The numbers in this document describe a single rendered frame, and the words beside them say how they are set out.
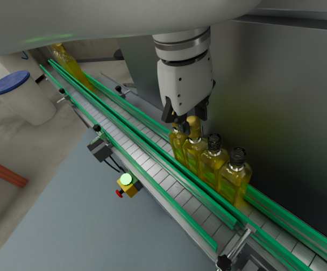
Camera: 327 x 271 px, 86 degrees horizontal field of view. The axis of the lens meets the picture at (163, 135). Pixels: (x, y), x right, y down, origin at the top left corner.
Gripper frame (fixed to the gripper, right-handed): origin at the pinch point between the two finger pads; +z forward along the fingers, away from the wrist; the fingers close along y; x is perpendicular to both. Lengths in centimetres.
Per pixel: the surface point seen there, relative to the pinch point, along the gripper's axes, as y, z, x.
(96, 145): 20, 33, -51
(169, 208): 14.5, 28.7, 0.1
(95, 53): -98, 113, -400
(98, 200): 37, 58, -42
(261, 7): -12.9, -17.3, 4.8
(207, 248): 14.2, 28.7, 15.0
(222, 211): 6.0, 20.2, 13.3
